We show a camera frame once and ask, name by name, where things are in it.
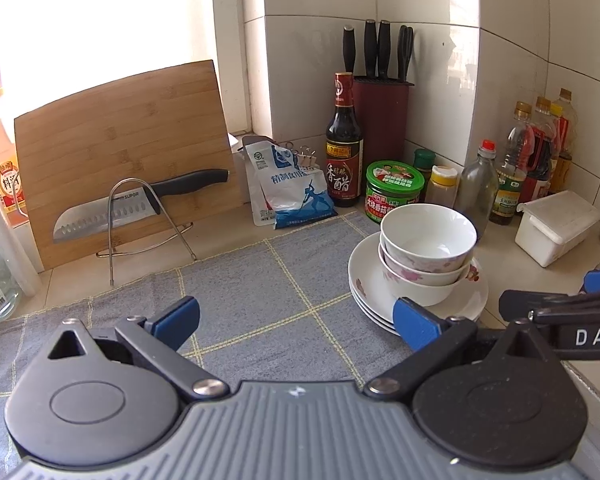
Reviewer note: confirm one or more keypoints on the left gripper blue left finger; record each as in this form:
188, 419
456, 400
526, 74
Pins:
154, 343

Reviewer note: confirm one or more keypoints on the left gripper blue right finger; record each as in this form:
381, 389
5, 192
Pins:
435, 343

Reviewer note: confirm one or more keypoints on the white bowl pink flowers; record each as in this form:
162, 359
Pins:
422, 277

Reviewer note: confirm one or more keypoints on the white plate with fruit print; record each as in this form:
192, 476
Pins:
375, 288

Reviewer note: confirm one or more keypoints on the plain white bowl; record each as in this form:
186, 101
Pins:
428, 237

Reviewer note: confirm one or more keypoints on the white bowl pink rim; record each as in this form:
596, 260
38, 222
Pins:
425, 296

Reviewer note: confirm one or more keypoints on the white plate right edge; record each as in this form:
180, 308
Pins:
388, 327

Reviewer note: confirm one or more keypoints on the white plastic lidded box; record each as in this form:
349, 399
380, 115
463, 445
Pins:
553, 225

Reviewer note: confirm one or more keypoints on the white plate far centre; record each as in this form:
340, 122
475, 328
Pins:
468, 300

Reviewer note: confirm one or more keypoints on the amber oil bottle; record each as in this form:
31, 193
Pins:
566, 127

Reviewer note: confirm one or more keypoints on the red sauce bottle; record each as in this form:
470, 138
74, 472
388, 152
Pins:
541, 162

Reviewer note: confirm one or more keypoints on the grey checked table mat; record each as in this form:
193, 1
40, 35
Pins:
279, 309

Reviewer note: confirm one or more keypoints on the clear bottle red cap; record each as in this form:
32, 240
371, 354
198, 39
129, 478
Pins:
477, 188

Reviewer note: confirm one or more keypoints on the yellow lidded spice jar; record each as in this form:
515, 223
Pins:
442, 186

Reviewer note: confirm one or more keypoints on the green lidded sauce jar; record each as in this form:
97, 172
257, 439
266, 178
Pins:
390, 184

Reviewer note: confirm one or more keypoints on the green capped small jar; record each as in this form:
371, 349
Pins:
424, 161

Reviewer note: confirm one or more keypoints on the white blue salt bag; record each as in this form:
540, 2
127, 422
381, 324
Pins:
285, 188

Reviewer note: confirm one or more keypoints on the bamboo cutting board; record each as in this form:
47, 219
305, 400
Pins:
154, 126

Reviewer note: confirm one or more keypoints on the dark vinegar bottle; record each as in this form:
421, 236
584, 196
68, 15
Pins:
344, 146

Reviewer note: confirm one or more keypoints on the dark red knife block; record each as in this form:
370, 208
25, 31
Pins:
380, 94

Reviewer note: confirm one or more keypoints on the orange cooking wine bottle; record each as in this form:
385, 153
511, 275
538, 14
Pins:
11, 193

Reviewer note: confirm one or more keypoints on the steel wire board rack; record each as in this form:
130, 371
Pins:
130, 234

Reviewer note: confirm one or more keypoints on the black handled kitchen knife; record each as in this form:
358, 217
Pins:
130, 206

